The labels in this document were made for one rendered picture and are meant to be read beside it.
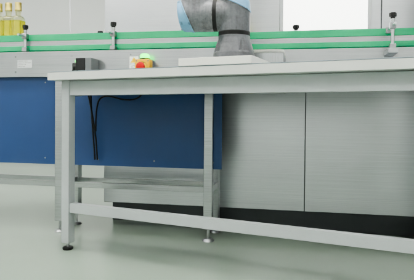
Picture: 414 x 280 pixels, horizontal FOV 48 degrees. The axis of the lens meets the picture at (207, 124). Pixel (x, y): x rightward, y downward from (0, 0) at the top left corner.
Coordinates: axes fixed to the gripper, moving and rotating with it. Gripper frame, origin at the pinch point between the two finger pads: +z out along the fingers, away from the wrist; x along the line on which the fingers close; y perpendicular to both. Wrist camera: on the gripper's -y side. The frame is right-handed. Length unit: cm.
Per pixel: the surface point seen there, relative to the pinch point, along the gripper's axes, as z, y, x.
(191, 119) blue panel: 60, -8, -13
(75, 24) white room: -53, -238, 307
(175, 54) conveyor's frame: 30.1, -15.0, -15.6
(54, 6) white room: -77, -266, 307
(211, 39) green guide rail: 23.2, 1.4, -13.3
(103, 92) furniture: 49, -36, -47
